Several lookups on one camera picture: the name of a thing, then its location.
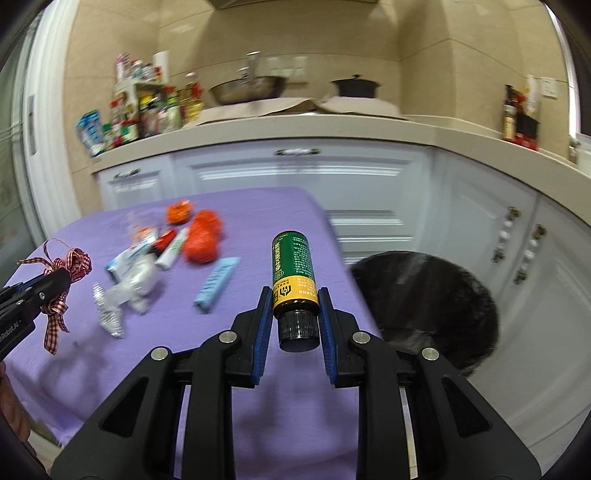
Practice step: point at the blue white bag on counter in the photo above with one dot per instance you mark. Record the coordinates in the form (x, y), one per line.
(90, 133)

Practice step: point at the red checkered ribbon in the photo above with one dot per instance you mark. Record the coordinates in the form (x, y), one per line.
(72, 267)

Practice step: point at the person's left hand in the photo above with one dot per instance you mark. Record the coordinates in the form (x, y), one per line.
(11, 407)

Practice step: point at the green yellow spray bottle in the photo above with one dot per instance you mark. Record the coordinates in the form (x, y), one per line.
(295, 295)

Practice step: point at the small drawer handle left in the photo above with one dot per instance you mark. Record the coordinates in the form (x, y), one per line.
(126, 174)

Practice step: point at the purple tablecloth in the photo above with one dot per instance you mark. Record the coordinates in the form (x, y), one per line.
(294, 425)

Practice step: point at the white paper towel roll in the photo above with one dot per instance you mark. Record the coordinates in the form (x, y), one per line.
(161, 61)

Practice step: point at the cabinet door handle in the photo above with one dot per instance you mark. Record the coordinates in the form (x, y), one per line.
(530, 254)
(505, 234)

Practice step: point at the dark sauce bottle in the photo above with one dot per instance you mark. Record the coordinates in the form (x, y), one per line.
(509, 115)

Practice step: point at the large orange plastic bag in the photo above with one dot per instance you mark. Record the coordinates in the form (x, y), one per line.
(204, 234)

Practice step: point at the beige cloth on counter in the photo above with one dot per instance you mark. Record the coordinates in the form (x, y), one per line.
(339, 105)

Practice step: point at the black trash bin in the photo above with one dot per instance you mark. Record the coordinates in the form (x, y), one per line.
(419, 300)

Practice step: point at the steel wok pan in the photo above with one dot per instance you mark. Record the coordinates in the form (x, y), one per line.
(250, 86)

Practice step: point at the black box with packets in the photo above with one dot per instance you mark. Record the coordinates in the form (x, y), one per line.
(528, 110)

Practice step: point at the red small bottle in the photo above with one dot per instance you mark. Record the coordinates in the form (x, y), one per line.
(163, 241)

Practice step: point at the clear orange dotted bag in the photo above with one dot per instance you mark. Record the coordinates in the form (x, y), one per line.
(140, 225)

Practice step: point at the cabinet door handle left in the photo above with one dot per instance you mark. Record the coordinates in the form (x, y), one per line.
(505, 234)

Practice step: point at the white spice rack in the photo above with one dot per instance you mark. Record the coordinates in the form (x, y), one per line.
(141, 105)

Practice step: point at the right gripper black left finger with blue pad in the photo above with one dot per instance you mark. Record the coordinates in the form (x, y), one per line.
(174, 408)

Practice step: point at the white blue snack packet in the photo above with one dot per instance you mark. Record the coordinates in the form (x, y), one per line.
(118, 267)

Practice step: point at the small orange wrapper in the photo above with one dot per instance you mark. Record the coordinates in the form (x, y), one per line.
(179, 213)

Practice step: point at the cabinet door handle right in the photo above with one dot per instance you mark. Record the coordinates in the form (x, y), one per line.
(530, 254)

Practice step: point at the black cooking pot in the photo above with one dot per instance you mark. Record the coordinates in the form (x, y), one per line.
(356, 87)

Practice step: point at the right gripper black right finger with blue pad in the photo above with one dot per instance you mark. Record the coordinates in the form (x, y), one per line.
(417, 410)

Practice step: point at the cooking oil bottle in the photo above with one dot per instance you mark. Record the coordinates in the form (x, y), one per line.
(191, 98)

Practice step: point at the light blue tube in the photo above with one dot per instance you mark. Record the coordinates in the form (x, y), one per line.
(215, 283)

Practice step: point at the white drawer handle centre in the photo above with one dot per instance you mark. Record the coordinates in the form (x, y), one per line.
(298, 152)

